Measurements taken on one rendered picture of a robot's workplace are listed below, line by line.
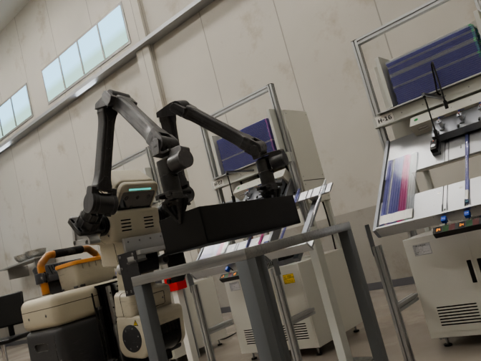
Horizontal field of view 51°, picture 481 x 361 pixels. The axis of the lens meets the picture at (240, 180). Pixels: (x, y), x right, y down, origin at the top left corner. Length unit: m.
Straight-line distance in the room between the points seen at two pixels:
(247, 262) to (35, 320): 1.14
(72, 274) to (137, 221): 0.38
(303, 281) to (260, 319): 2.11
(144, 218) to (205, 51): 5.36
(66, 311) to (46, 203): 8.69
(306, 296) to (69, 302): 1.76
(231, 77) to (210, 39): 0.68
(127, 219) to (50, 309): 0.45
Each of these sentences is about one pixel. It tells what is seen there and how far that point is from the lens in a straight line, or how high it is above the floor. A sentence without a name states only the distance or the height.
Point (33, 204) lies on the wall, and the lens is 11.25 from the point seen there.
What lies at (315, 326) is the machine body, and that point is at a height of 0.19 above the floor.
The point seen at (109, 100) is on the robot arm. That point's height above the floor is 1.41.
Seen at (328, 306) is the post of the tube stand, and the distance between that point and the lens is 3.09.
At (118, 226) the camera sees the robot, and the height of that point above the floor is 1.00.
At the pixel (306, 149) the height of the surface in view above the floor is 1.41.
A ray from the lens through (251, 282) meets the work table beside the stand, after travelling 1.35.
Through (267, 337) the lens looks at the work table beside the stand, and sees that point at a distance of 1.37.
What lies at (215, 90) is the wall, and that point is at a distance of 7.13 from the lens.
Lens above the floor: 0.80
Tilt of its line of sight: 8 degrees up
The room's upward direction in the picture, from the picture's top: 14 degrees counter-clockwise
